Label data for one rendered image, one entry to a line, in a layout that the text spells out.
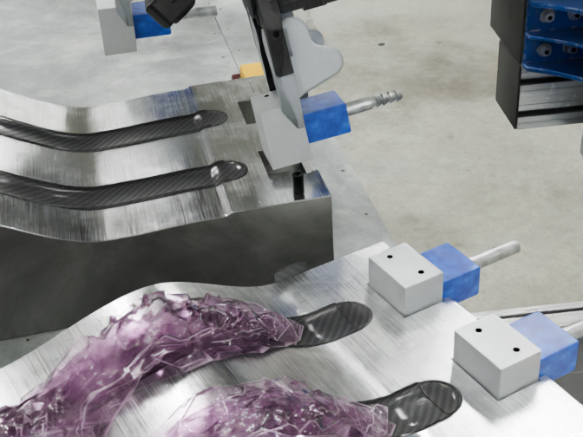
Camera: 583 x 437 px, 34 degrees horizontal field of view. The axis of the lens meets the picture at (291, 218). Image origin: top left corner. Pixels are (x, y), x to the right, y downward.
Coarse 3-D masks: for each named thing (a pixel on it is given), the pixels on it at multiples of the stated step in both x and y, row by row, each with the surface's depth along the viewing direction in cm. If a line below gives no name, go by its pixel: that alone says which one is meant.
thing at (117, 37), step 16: (96, 0) 106; (112, 0) 106; (112, 16) 104; (144, 16) 106; (192, 16) 109; (112, 32) 105; (128, 32) 106; (144, 32) 107; (160, 32) 107; (112, 48) 106; (128, 48) 107
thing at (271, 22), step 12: (264, 0) 76; (276, 0) 77; (264, 12) 76; (276, 12) 77; (264, 24) 77; (276, 24) 77; (276, 36) 78; (276, 48) 78; (276, 60) 78; (288, 60) 79; (276, 72) 79; (288, 72) 79
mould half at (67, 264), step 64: (64, 128) 96; (256, 128) 93; (192, 192) 85; (256, 192) 83; (320, 192) 83; (0, 256) 78; (64, 256) 80; (128, 256) 81; (192, 256) 82; (256, 256) 84; (320, 256) 86; (0, 320) 82; (64, 320) 83
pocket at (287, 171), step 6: (264, 156) 90; (264, 162) 90; (300, 162) 91; (306, 162) 90; (270, 168) 91; (282, 168) 91; (288, 168) 91; (294, 168) 91; (300, 168) 91; (306, 168) 89; (270, 174) 91; (276, 174) 91; (282, 174) 91; (288, 174) 91
